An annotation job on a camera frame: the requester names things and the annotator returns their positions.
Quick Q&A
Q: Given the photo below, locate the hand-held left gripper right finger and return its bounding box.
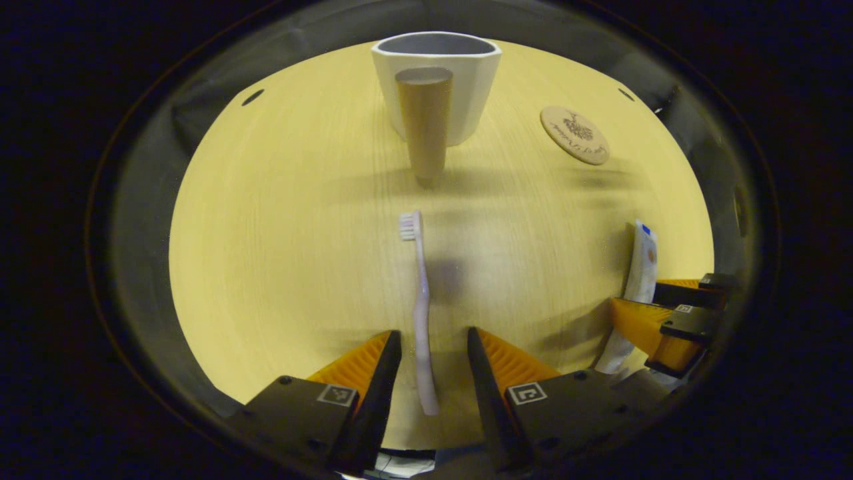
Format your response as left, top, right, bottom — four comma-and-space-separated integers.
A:
466, 326, 669, 474

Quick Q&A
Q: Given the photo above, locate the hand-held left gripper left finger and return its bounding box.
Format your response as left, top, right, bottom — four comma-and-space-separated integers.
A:
227, 329, 403, 477

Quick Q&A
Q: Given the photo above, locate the white toothpaste tube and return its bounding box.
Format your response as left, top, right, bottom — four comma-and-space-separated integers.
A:
594, 220, 659, 375

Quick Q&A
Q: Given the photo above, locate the pale pink toothbrush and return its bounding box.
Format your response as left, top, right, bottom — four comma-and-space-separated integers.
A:
399, 210, 440, 416

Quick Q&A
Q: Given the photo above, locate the round wooden coaster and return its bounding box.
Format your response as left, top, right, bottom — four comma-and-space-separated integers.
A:
540, 105, 611, 166

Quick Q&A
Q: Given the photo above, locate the white cup with wooden handle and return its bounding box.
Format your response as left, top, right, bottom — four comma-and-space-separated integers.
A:
371, 31, 502, 188

